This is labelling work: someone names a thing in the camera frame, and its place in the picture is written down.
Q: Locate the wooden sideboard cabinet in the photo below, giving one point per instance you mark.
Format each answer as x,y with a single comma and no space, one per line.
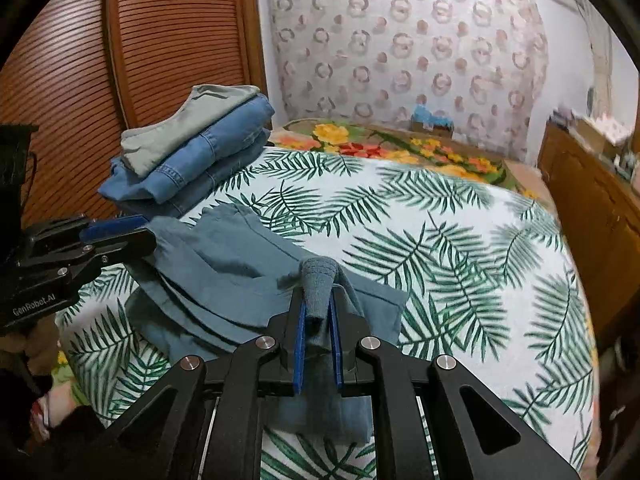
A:
595,220

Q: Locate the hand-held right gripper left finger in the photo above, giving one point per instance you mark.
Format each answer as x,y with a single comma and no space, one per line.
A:
300,345

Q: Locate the palm leaf print bedsheet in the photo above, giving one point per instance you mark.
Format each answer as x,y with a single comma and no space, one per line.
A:
425,260

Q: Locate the light blue folded jeans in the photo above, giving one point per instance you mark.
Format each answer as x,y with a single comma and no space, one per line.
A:
210,160

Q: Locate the person's left hand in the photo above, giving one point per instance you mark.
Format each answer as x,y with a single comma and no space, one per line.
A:
35,347

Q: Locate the tied beige curtain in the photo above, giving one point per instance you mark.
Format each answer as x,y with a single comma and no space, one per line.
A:
597,60

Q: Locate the box with blue cloth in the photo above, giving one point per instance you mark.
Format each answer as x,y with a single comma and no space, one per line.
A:
430,120

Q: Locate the person's left forearm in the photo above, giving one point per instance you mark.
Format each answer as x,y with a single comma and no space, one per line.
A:
60,440

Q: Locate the teal pants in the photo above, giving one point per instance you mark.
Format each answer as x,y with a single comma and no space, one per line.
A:
225,280

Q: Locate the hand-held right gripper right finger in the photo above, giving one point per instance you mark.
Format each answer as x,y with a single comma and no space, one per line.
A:
336,345

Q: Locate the grey folded pants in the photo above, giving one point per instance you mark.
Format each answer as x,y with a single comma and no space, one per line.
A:
185,130

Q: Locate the cardboard box with floral cloth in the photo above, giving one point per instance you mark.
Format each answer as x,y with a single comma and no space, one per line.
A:
600,132

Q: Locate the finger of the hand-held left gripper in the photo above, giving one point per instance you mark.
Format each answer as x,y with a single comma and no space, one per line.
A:
125,247
110,226

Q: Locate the brown slatted wardrobe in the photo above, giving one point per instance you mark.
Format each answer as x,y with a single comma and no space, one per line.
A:
125,60

